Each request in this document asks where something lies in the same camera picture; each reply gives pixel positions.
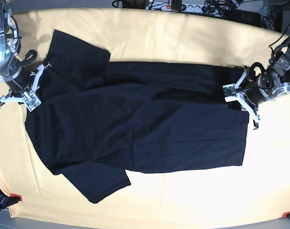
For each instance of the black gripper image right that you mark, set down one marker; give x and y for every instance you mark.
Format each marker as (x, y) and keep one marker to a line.
(253, 96)

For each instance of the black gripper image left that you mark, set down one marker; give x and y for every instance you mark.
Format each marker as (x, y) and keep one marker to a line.
(22, 84)

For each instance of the dark navy T-shirt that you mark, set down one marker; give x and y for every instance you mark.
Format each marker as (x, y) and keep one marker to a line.
(99, 119)

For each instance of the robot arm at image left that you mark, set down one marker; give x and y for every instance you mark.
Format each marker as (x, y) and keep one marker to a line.
(10, 45)

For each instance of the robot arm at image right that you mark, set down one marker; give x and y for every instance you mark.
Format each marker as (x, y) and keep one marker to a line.
(275, 79)

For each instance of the black box on floor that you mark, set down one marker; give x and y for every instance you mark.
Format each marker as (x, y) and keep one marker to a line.
(245, 17)

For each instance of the yellow table cloth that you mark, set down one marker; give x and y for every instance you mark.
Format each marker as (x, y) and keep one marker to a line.
(257, 191)

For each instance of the left red black clamp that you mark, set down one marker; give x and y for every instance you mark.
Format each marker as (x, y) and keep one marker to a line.
(6, 201)

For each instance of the white power strip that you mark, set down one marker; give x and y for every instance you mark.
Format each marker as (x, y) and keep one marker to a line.
(196, 9)

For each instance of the wrist camera board image right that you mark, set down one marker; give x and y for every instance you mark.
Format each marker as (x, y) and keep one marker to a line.
(229, 92)

